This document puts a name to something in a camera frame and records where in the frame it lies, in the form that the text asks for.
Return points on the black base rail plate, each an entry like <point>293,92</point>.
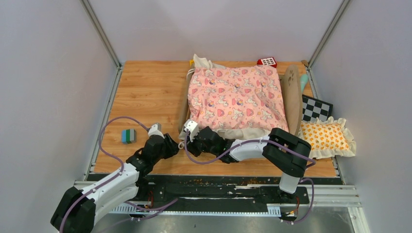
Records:
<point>217,193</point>

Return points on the red white grid block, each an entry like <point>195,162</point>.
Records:
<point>270,61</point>

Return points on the pink unicorn drawstring bag blanket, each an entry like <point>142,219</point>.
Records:
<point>235,102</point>

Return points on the wooden striped pet bed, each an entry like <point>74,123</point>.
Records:
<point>291,94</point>

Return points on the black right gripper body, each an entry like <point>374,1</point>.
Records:
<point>197,147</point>

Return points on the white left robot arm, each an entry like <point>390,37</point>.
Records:
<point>80,209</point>

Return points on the blue green grey block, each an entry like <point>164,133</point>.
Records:
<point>128,136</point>

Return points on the orange duck print pillow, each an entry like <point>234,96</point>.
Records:
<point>328,138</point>

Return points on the mint green massager wand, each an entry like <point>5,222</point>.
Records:
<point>303,81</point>

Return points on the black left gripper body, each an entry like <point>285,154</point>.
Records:
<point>168,149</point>

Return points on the black and silver chessboard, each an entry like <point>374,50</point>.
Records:
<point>314,109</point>

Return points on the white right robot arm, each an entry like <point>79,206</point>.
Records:
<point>285,151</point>

